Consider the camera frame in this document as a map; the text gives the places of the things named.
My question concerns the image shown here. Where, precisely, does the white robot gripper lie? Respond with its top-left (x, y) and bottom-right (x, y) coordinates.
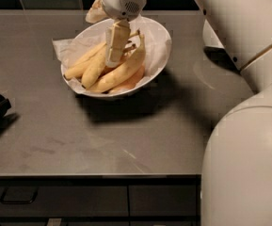
top-left (85, 0), bottom-right (147, 68)

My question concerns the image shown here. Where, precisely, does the long yellow banana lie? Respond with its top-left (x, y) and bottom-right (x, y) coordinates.
top-left (88, 34), bottom-right (146, 93)

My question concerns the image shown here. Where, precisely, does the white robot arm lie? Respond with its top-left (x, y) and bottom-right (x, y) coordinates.
top-left (194, 0), bottom-right (272, 226)

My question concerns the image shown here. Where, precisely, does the middle yellow banana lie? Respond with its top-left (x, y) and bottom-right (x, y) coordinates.
top-left (81, 30), bottom-right (141, 90)

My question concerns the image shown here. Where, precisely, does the white oval banana bowl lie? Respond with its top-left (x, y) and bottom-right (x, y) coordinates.
top-left (60, 15), bottom-right (173, 99)

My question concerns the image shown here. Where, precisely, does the white paper bowl liner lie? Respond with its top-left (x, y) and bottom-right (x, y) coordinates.
top-left (52, 14), bottom-right (173, 95)

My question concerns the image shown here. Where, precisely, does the back left yellow banana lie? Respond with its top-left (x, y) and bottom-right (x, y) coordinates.
top-left (64, 42), bottom-right (105, 80)

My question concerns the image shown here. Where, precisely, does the orange-tinted bottom banana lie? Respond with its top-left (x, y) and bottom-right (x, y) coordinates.
top-left (109, 65), bottom-right (145, 93)

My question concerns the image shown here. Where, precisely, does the white strawberry bowl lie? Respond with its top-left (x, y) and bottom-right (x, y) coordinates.
top-left (202, 20), bottom-right (224, 49)

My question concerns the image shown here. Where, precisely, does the left drawer black handle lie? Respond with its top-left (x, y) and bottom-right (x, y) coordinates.
top-left (0, 186), bottom-right (39, 205)

